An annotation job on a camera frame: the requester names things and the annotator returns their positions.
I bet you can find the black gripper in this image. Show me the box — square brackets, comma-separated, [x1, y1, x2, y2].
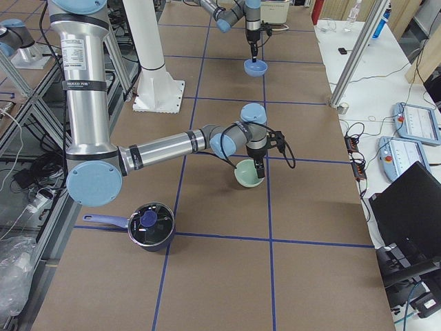
[246, 143, 267, 179]
[246, 29, 260, 63]

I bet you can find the green bowl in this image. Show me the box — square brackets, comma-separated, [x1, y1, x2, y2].
[234, 159, 264, 188]

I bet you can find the blue bowl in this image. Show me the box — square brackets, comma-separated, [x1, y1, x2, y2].
[243, 59, 268, 77]

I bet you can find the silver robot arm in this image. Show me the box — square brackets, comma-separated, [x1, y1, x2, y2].
[191, 0, 261, 63]
[48, 1, 269, 207]

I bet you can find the black power strip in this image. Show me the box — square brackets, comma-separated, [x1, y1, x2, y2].
[344, 135, 367, 181]

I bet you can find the dark blue saucepan with lid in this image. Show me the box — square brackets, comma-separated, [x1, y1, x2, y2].
[83, 201, 176, 252]

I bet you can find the blue water bottle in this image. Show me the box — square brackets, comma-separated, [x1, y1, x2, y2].
[372, 2, 392, 39]

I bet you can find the lower teach pendant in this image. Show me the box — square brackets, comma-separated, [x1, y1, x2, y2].
[378, 137, 430, 182]

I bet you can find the teach pendant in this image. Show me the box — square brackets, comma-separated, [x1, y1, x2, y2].
[378, 137, 430, 182]
[392, 102, 440, 146]

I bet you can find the black laptop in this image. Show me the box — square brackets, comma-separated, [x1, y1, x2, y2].
[369, 161, 440, 258]

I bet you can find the upper teach pendant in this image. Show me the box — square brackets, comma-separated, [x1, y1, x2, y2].
[392, 102, 440, 146]

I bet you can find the clear plastic bag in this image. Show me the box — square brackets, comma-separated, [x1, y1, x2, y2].
[1, 236, 37, 319]

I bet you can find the wrist black camera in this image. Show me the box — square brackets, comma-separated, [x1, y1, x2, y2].
[260, 21, 273, 37]
[267, 131, 286, 154]

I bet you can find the white camera pedestal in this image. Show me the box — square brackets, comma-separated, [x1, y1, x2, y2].
[123, 0, 185, 114]

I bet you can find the aluminium frame post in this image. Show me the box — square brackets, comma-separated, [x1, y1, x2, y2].
[329, 0, 389, 114]

